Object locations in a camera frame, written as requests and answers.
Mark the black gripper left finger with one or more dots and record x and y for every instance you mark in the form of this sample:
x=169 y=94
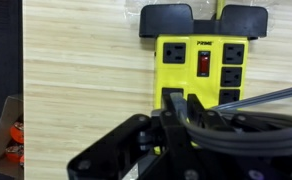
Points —
x=119 y=143

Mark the brown cardboard box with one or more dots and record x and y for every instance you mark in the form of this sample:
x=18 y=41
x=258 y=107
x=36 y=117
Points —
x=2 y=133

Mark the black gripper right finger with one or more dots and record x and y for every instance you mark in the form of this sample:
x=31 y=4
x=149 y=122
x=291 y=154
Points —
x=216 y=120

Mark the yellow black power strip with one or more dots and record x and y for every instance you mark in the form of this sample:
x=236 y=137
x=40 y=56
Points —
x=189 y=76

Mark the orange round item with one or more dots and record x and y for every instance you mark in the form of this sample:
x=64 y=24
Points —
x=15 y=153
x=17 y=132

